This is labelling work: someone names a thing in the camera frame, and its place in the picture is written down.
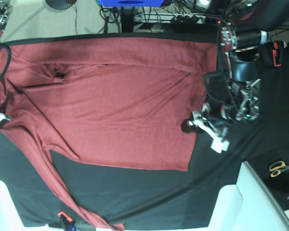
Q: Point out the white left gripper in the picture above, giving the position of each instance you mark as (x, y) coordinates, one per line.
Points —
(209, 120)

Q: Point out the red long-sleeve T-shirt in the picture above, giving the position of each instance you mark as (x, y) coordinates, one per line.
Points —
(112, 102)

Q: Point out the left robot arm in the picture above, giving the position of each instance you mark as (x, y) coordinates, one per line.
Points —
(244, 50)

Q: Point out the white foam block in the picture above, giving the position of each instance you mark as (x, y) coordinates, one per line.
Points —
(247, 205)

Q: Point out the white power strip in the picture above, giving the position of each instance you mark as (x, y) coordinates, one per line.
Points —
(155, 18)

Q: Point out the orange and black clamp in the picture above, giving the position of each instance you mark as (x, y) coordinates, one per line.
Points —
(277, 53)

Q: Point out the black round stand base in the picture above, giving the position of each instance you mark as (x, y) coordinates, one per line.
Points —
(60, 4)

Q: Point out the blue plastic box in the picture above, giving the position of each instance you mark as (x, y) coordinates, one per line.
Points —
(130, 3)

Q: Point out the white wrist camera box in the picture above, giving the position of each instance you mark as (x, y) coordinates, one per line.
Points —
(220, 146)

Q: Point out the yellow-handled scissors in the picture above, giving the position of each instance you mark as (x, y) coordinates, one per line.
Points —
(278, 168)

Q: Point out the black table leg post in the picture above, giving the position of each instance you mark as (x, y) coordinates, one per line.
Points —
(127, 15)

